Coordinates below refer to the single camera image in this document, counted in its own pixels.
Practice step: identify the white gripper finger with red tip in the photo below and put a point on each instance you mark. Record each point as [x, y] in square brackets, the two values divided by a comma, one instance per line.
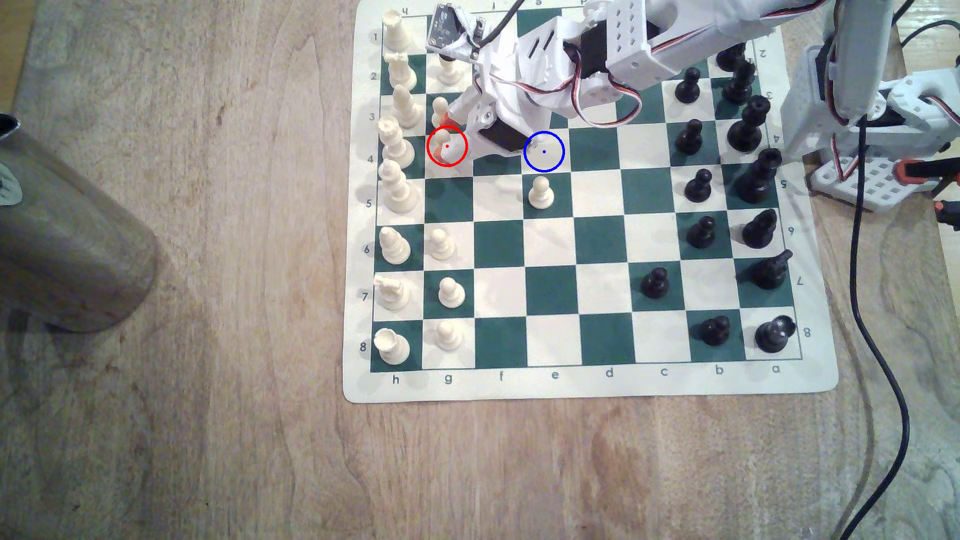
[437, 148]
[476, 105]

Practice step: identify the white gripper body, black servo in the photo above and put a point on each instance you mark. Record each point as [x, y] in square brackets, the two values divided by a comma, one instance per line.
[496, 136]

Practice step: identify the white chess pawn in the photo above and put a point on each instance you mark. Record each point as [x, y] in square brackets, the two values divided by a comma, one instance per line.
[448, 337]
[446, 137]
[541, 196]
[441, 246]
[440, 109]
[451, 294]
[450, 73]

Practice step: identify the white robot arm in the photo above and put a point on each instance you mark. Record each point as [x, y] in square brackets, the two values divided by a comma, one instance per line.
[630, 37]

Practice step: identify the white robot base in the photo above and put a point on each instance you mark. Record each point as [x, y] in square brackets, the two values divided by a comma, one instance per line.
[847, 180]

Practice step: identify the white chess queen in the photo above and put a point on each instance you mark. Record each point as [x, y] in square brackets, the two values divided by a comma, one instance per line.
[396, 150]

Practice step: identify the white chess bishop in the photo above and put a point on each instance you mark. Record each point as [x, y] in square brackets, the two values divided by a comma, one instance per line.
[394, 247]
[406, 111]

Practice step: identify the white chess king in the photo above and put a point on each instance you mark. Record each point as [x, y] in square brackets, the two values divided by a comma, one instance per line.
[399, 195]

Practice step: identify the white chess knight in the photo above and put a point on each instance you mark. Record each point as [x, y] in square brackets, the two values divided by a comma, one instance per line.
[392, 295]
[401, 75]

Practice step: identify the white chess rook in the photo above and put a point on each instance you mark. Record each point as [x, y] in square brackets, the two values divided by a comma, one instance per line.
[391, 347]
[395, 34]

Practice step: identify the green white chess mat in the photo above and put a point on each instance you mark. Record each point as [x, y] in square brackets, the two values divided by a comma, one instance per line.
[551, 240]

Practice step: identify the black chess pawn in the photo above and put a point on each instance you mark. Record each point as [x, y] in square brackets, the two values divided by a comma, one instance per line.
[702, 235]
[715, 332]
[688, 90]
[689, 141]
[655, 286]
[699, 189]

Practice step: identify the black chess knight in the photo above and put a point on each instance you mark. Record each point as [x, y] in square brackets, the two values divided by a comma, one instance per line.
[731, 58]
[770, 275]

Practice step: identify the black chess bishop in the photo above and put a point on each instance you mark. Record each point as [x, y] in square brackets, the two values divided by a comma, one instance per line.
[739, 88]
[759, 232]

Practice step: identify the black chess queen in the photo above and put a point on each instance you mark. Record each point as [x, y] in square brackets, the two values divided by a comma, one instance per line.
[746, 135]

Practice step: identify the black chess king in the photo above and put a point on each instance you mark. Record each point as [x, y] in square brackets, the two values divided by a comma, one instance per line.
[756, 184]

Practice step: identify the black chess rook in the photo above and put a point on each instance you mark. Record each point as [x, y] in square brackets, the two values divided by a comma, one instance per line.
[775, 337]

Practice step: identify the grey brown cylindrical pole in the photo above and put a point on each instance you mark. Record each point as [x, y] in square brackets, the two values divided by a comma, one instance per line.
[67, 240]

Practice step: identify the orange black clamp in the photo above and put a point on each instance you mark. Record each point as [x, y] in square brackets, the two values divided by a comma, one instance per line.
[919, 169]
[951, 214]

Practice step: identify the small camera board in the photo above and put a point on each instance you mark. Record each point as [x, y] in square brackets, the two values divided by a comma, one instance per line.
[450, 28]

